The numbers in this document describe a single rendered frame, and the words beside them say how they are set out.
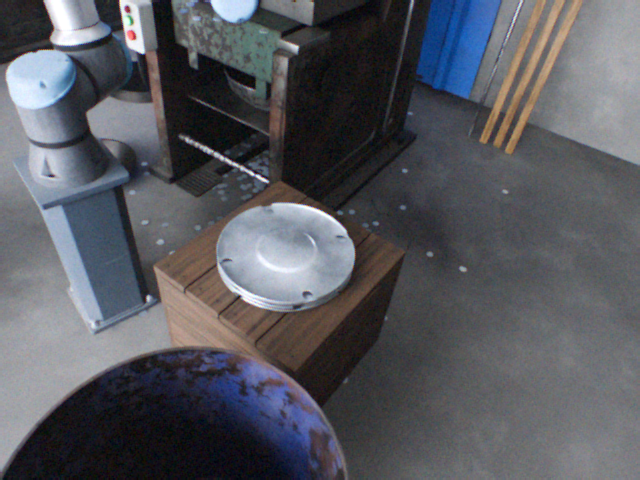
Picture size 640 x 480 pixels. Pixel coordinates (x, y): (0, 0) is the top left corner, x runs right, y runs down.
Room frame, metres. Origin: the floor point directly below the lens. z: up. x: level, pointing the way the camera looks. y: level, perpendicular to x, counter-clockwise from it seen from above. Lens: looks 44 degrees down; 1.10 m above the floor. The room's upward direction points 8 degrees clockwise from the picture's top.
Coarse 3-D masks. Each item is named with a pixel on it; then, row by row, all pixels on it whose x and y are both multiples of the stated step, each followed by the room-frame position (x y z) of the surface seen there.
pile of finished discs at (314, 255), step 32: (256, 224) 0.77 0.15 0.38; (288, 224) 0.78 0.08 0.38; (320, 224) 0.80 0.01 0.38; (224, 256) 0.66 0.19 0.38; (256, 256) 0.67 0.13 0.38; (288, 256) 0.68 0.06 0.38; (320, 256) 0.70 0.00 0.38; (352, 256) 0.71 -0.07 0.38; (256, 288) 0.59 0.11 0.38; (288, 288) 0.60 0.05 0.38; (320, 288) 0.61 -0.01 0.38
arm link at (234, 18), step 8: (216, 0) 0.79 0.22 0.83; (224, 0) 0.79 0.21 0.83; (232, 0) 0.80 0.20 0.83; (240, 0) 0.80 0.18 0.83; (248, 0) 0.81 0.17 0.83; (256, 0) 0.81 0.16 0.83; (216, 8) 0.79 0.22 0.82; (224, 8) 0.79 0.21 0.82; (232, 8) 0.80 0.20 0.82; (240, 8) 0.80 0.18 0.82; (248, 8) 0.81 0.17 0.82; (256, 8) 0.82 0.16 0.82; (224, 16) 0.79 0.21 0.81; (232, 16) 0.79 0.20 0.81; (240, 16) 0.80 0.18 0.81; (248, 16) 0.81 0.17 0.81
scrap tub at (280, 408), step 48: (96, 384) 0.30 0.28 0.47; (144, 384) 0.34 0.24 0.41; (192, 384) 0.37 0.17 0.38; (240, 384) 0.37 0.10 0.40; (288, 384) 0.35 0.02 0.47; (48, 432) 0.24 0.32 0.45; (96, 432) 0.28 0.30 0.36; (144, 432) 0.32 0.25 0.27; (192, 432) 0.36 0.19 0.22; (240, 432) 0.37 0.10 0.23; (288, 432) 0.33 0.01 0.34
